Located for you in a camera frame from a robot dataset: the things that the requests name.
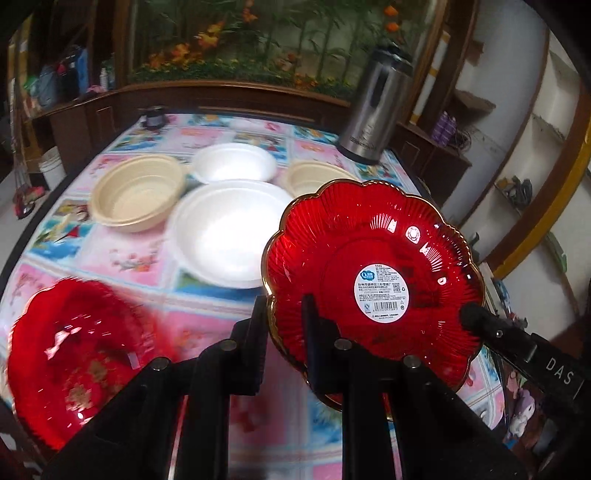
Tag stainless steel thermos jug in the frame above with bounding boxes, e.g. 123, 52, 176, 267
335, 41, 414, 165

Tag large red scalloped plate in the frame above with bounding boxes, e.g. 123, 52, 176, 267
7, 278, 174, 451

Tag small white foam bowl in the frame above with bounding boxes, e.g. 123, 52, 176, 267
188, 143, 277, 184

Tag beige plastic bowl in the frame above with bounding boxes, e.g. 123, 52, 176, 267
280, 160, 356, 198
88, 154, 187, 233

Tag floral landscape wall painting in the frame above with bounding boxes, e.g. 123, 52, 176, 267
128, 0, 438, 100

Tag purple bottles on shelf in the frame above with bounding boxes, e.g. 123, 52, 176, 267
431, 111, 457, 147

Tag white plastic bucket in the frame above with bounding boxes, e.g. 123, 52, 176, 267
39, 146, 66, 190

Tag red mop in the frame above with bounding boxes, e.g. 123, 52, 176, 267
10, 86, 45, 220

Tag small red scalloped plate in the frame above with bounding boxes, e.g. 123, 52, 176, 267
262, 180, 485, 390

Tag large white foam plate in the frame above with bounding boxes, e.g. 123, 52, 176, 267
166, 180, 293, 289

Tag small black round device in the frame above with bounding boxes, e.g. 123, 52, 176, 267
140, 105, 168, 130

